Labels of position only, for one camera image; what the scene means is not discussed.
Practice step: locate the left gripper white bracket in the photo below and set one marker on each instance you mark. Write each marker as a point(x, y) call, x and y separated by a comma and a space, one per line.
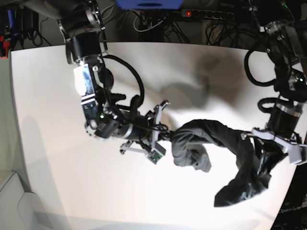
point(272, 147)

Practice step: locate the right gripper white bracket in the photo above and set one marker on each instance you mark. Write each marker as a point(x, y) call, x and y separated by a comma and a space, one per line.
point(145, 134)

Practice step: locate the dark grey t-shirt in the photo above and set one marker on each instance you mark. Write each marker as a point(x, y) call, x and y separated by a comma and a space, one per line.
point(200, 143)

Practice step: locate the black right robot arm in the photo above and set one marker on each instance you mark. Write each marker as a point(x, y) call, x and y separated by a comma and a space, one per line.
point(81, 25)

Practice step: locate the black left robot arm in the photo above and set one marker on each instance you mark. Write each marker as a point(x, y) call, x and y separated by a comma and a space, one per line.
point(284, 29)

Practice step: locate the black power strip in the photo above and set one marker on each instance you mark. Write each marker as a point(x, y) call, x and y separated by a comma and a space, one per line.
point(205, 14)

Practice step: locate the blue box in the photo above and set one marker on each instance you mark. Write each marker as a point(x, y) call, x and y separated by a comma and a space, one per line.
point(149, 4)

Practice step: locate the red black object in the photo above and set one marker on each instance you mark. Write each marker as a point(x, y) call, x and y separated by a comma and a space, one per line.
point(4, 47)

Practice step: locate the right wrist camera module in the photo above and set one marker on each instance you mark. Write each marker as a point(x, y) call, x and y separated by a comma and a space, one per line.
point(156, 154)

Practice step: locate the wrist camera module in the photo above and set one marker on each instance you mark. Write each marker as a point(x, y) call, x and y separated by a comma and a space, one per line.
point(156, 154)
point(297, 154)

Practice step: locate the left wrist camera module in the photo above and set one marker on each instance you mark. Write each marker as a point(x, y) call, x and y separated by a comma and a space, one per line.
point(297, 154)

